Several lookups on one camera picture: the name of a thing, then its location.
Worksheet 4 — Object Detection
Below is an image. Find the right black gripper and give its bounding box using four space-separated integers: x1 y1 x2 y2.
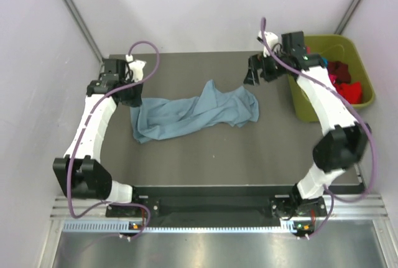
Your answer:
243 48 289 86

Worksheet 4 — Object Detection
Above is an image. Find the light blue t shirt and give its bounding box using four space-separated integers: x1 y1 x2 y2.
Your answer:
130 80 259 144

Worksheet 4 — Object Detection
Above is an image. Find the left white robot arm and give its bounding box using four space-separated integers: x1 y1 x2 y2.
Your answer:
53 55 146 216

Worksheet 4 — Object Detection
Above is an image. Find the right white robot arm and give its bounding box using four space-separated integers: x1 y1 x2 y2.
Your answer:
244 31 371 219

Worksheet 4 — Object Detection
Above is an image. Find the cyan t shirt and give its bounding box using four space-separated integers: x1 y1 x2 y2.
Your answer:
322 58 328 67

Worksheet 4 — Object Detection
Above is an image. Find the pink t shirt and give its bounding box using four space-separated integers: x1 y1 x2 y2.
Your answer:
329 75 336 85

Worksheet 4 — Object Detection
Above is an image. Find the dark maroon t shirt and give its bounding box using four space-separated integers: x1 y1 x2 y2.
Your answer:
327 61 351 84

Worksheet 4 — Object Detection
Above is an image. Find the olive green plastic bin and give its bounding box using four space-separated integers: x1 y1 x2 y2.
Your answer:
288 34 376 122

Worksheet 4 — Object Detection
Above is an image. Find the red t shirt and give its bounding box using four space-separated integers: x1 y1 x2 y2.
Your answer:
334 82 363 104

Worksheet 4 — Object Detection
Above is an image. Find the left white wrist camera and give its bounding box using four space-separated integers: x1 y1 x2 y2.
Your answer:
125 55 146 82

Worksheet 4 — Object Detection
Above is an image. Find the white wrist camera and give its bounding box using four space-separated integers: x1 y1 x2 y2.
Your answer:
125 55 146 82
257 32 279 60

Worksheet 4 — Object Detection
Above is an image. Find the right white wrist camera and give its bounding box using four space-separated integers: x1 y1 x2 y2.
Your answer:
257 32 279 60

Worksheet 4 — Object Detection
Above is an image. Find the left aluminium corner post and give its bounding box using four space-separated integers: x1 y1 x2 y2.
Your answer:
62 0 103 63

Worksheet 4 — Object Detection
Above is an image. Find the aluminium corner post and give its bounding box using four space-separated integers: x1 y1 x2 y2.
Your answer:
334 0 382 35
62 0 103 63

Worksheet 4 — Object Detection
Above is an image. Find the right aluminium corner post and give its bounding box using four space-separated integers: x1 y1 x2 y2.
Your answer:
334 0 382 35

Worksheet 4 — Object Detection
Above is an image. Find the white slotted cable duct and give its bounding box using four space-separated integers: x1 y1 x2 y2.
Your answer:
63 220 312 234

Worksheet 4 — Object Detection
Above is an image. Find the aluminium front rail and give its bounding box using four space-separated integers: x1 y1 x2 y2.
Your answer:
50 195 388 220

